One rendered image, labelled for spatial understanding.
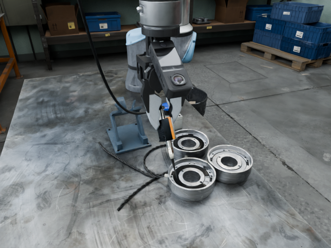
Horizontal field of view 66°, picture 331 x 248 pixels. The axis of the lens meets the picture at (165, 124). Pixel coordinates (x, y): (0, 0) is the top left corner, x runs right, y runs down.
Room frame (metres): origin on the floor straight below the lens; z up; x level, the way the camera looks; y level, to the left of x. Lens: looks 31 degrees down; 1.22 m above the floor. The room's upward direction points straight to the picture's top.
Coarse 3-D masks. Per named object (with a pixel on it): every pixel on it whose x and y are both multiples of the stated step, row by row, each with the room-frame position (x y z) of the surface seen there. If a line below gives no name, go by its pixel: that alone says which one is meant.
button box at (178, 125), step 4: (164, 112) 0.68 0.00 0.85; (160, 116) 0.66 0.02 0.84; (168, 116) 0.66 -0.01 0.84; (180, 116) 0.66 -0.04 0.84; (176, 120) 0.66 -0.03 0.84; (180, 120) 0.66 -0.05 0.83; (176, 124) 0.66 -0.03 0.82; (180, 124) 0.66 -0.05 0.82; (176, 128) 0.66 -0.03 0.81; (180, 128) 0.66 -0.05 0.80
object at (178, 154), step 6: (180, 132) 0.59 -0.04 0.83; (186, 132) 0.60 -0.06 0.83; (192, 132) 0.60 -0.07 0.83; (198, 132) 0.59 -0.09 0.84; (186, 138) 0.57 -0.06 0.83; (192, 138) 0.57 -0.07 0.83; (204, 138) 0.57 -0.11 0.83; (180, 144) 0.54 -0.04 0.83; (186, 144) 0.57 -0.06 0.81; (192, 144) 0.56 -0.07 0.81; (198, 144) 0.54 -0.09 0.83; (204, 144) 0.54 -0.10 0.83; (174, 150) 0.51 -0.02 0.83; (180, 150) 0.50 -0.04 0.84; (198, 150) 0.50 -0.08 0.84; (204, 150) 0.51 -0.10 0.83; (174, 156) 0.52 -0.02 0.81; (180, 156) 0.50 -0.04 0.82; (186, 156) 0.50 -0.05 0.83; (192, 156) 0.50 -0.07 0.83; (198, 156) 0.50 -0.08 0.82
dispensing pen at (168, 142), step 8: (160, 112) 0.49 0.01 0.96; (160, 120) 0.46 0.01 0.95; (168, 120) 0.46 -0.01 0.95; (160, 128) 0.46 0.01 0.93; (168, 128) 0.45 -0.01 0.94; (160, 136) 0.46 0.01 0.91; (168, 136) 0.44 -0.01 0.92; (168, 144) 0.45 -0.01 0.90; (168, 152) 0.44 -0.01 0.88; (176, 176) 0.41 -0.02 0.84
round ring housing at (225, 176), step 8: (208, 152) 0.49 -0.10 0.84; (216, 152) 0.51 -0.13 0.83; (232, 152) 0.51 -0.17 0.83; (240, 152) 0.51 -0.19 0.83; (208, 160) 0.46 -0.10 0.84; (224, 160) 0.49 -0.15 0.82; (232, 160) 0.49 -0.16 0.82; (240, 160) 0.48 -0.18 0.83; (248, 160) 0.48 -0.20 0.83; (216, 168) 0.44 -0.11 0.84; (224, 168) 0.45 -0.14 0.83; (232, 168) 0.45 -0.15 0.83; (248, 168) 0.44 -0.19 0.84; (216, 176) 0.44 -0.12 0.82; (224, 176) 0.43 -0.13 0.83; (232, 176) 0.42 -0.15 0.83; (240, 176) 0.42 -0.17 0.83
